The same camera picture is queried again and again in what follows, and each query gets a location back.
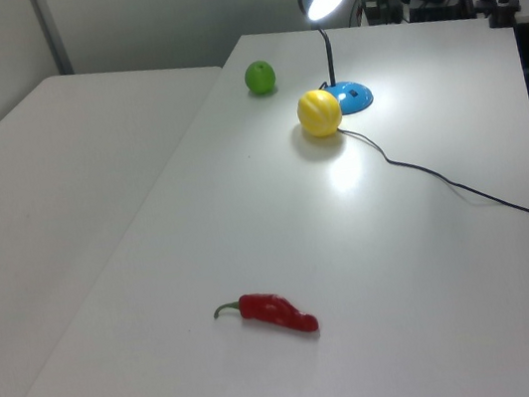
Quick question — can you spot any black lamp power cord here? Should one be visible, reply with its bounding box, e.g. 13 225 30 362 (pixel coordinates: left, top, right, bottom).
315 47 529 256

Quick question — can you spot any red toy chili pepper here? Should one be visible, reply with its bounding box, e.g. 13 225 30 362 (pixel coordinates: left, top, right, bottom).
210 283 321 349

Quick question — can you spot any green toy apple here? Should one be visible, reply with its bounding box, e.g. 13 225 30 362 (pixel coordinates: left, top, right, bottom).
241 57 279 98

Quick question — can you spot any blue desk lamp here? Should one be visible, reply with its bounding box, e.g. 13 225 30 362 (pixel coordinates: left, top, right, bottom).
294 0 377 122

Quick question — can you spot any yellow toy melon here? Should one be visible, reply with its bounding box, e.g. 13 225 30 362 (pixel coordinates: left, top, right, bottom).
293 85 347 142

